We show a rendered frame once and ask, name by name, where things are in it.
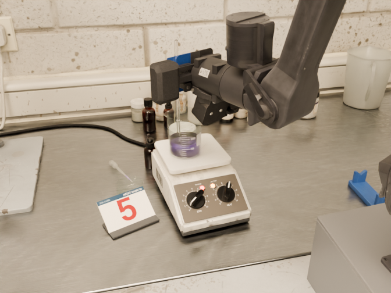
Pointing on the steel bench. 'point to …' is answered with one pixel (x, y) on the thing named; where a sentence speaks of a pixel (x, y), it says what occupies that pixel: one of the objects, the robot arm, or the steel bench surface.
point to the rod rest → (365, 189)
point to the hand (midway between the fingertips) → (181, 64)
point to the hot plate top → (181, 165)
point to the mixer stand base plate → (19, 174)
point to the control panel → (231, 207)
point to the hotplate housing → (159, 169)
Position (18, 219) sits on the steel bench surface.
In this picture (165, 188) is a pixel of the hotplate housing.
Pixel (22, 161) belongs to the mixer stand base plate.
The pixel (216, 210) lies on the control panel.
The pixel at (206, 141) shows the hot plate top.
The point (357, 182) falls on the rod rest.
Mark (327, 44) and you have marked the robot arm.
